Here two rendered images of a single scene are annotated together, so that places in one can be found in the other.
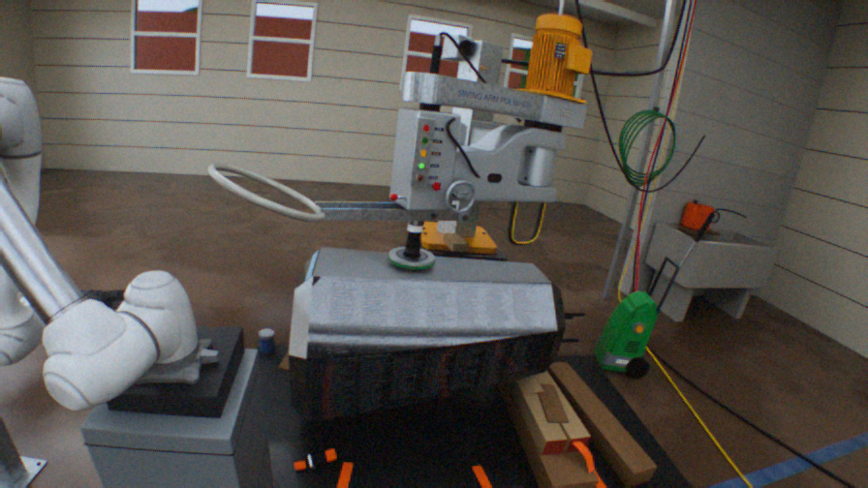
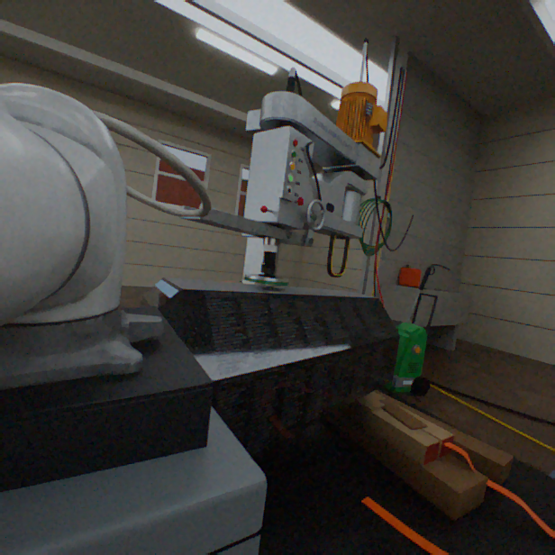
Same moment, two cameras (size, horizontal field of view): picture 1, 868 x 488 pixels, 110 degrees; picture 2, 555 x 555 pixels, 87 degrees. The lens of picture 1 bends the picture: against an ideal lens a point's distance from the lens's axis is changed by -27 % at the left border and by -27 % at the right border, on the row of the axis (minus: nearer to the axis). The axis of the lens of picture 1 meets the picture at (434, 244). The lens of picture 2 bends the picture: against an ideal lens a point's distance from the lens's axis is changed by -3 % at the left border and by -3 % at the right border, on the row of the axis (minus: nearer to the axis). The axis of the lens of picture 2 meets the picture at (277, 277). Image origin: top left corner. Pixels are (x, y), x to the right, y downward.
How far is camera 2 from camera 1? 89 cm
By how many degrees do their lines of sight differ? 25
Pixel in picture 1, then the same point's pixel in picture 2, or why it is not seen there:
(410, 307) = (286, 318)
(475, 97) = (322, 128)
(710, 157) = (412, 234)
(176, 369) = (85, 341)
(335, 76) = not seen: hidden behind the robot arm
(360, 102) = not seen: hidden behind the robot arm
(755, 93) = (436, 188)
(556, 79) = (364, 133)
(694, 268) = (423, 311)
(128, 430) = not seen: outside the picture
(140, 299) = (40, 104)
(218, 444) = (239, 510)
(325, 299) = (203, 313)
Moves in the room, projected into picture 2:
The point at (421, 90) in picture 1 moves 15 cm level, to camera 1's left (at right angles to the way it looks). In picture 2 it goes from (288, 108) to (255, 98)
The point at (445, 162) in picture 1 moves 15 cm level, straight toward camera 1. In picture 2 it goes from (303, 182) to (318, 175)
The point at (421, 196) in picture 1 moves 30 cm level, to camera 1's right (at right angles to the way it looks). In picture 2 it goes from (287, 210) to (345, 221)
